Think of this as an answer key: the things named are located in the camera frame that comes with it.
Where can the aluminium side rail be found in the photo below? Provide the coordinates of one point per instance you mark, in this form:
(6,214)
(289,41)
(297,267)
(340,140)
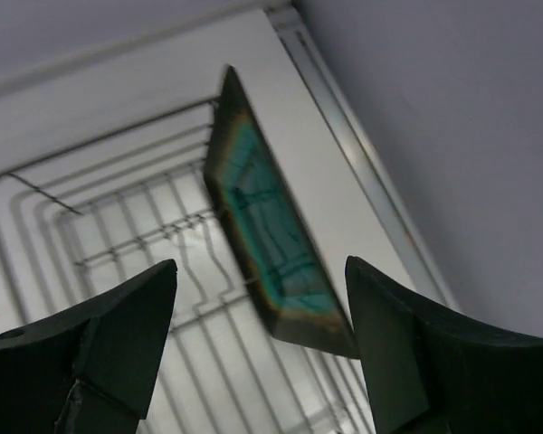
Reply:
(393,220)

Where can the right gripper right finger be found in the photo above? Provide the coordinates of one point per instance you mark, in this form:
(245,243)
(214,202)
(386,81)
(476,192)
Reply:
(429,369)

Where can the black wire dish rack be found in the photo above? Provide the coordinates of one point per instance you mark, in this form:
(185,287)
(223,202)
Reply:
(83,220)

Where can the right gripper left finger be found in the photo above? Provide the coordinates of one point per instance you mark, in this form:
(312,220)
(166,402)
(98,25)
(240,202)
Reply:
(91,368)

